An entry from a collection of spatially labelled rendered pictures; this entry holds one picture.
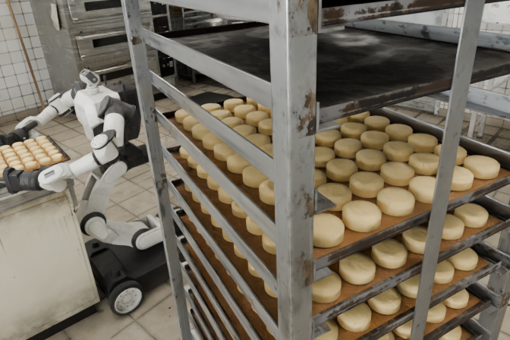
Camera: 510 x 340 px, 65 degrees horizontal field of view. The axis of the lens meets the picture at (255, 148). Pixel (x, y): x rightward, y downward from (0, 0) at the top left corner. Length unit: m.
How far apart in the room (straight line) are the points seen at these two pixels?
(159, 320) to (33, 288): 0.68
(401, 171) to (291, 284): 0.28
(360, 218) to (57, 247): 1.96
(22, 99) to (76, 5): 1.67
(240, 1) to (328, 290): 0.37
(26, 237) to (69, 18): 3.62
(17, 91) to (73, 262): 4.26
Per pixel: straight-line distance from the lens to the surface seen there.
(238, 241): 0.65
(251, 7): 0.44
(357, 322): 0.65
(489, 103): 0.76
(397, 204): 0.57
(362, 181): 0.61
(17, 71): 6.36
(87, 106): 2.18
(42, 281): 2.42
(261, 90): 0.45
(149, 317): 2.56
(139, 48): 0.92
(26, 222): 2.23
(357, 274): 0.59
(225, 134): 0.57
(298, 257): 0.44
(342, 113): 0.40
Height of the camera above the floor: 1.81
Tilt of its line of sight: 25 degrees down
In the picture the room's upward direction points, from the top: 3 degrees counter-clockwise
